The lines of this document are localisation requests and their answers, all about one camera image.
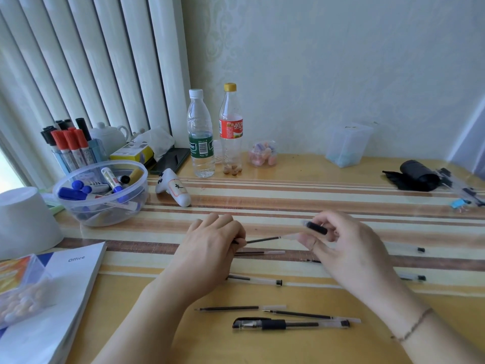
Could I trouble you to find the white upturned cup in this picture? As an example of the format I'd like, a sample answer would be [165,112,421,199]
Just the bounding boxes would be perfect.
[0,186,64,261]

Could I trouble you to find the person's left forearm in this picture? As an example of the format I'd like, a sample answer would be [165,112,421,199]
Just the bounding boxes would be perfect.
[92,278,195,364]

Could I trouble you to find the person's left hand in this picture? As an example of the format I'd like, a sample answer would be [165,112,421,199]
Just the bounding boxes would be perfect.
[166,213,248,305]

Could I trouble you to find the translucent plastic container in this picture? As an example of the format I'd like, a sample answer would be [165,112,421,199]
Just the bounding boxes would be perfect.
[325,122,374,169]

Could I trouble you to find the yellow-capped bottle red label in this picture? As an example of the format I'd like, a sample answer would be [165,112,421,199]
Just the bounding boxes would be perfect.
[219,83,244,176]

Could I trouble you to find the small jar of pastel pieces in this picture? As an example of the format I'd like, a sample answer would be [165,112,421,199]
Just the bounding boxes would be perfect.
[248,140,279,167]

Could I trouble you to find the green flat item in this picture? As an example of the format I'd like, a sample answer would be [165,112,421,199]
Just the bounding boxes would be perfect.
[41,192,66,217]

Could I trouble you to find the black rolled pouch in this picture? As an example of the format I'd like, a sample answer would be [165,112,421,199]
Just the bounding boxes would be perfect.
[381,159,442,192]

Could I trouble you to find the bunch of upright markers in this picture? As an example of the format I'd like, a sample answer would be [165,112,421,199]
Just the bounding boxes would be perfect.
[40,117,100,172]

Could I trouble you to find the clear pen barrel black grip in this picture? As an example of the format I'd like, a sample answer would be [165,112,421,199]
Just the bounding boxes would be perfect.
[280,220,329,241]

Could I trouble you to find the white booklet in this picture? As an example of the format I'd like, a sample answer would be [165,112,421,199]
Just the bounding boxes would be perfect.
[0,241,108,364]

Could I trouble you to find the clear plastic bowl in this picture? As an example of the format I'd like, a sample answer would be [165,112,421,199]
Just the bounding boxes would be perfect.
[52,159,149,227]

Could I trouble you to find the bundle of clear pens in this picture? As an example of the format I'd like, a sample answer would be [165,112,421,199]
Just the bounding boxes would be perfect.
[435,167,485,209]

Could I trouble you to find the blue translucent marker holder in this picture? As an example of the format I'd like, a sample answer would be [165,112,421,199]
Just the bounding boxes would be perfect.
[52,139,109,175]

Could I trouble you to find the person's right hand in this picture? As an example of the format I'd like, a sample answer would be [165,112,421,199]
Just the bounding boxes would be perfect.
[297,210,422,321]

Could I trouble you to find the striped table runner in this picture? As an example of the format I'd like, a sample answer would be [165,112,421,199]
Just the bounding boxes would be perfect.
[55,176,485,298]

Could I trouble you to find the black smartphone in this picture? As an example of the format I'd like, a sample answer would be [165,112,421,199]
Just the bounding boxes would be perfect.
[149,147,191,176]

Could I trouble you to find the white vertical blinds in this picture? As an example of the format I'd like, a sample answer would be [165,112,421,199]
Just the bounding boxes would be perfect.
[0,0,191,191]

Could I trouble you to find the clear box of white beads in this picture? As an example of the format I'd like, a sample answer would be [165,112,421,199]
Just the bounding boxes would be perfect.
[0,254,54,331]

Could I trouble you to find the thin chain bracelet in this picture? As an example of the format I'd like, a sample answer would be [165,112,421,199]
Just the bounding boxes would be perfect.
[390,308,435,343]

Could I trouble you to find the capped black gel pen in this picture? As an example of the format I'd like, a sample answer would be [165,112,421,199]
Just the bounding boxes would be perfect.
[232,317,351,331]

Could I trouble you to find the pile of whiteboard markers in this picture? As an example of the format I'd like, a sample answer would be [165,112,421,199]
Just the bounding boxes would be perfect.
[57,167,145,213]

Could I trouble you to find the white teapot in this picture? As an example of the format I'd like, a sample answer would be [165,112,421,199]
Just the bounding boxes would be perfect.
[89,121,130,156]

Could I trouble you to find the white handheld device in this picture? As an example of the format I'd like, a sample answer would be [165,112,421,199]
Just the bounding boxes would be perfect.
[155,168,192,208]

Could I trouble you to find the yellow cardboard box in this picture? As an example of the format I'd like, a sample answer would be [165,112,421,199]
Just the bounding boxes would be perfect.
[109,142,155,166]

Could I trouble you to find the person's right forearm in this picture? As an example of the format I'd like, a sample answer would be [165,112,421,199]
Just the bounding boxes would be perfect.
[379,299,485,364]

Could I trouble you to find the water bottle green label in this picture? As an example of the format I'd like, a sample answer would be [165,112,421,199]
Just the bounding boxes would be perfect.
[187,89,216,178]

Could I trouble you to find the clear plastic bag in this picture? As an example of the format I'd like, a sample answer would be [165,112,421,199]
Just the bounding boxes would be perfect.
[132,126,176,162]

